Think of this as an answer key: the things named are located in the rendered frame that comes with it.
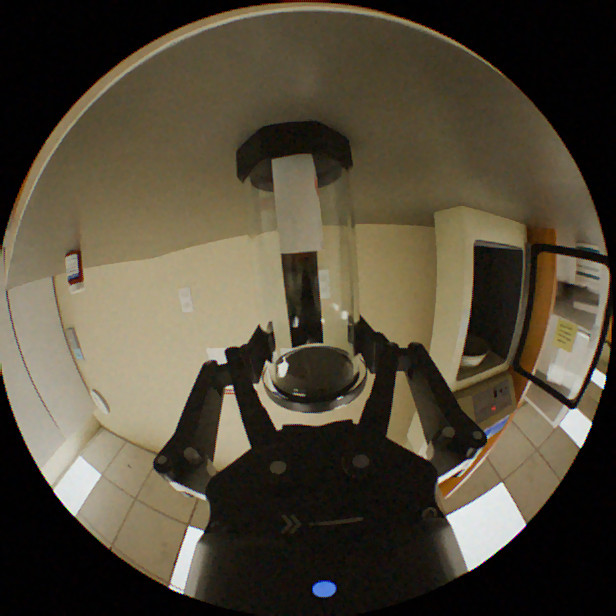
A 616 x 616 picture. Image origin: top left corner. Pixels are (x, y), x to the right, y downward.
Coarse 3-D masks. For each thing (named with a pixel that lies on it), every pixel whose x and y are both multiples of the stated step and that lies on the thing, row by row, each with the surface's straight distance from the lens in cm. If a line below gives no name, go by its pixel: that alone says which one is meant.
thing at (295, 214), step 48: (288, 192) 14; (336, 192) 15; (288, 240) 13; (336, 240) 14; (288, 288) 13; (336, 288) 14; (288, 336) 14; (336, 336) 15; (288, 384) 17; (336, 384) 17
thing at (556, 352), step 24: (552, 264) 69; (576, 264) 68; (600, 264) 68; (552, 288) 69; (576, 288) 68; (600, 288) 68; (552, 312) 70; (576, 312) 68; (600, 312) 68; (528, 336) 74; (552, 336) 71; (576, 336) 70; (528, 360) 75; (552, 360) 73; (576, 360) 71; (552, 384) 75; (576, 384) 73
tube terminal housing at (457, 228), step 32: (448, 224) 51; (480, 224) 52; (512, 224) 65; (448, 256) 51; (448, 288) 52; (448, 320) 53; (448, 352) 54; (448, 384) 58; (416, 416) 76; (416, 448) 80
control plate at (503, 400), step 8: (504, 384) 76; (488, 392) 69; (504, 392) 76; (480, 400) 67; (488, 400) 69; (496, 400) 72; (504, 400) 76; (480, 408) 67; (488, 408) 69; (496, 408) 72; (480, 416) 67; (488, 416) 69
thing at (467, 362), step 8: (472, 336) 77; (464, 344) 77; (472, 344) 77; (480, 344) 75; (472, 352) 76; (480, 352) 74; (464, 360) 63; (472, 360) 63; (480, 360) 66; (464, 368) 66
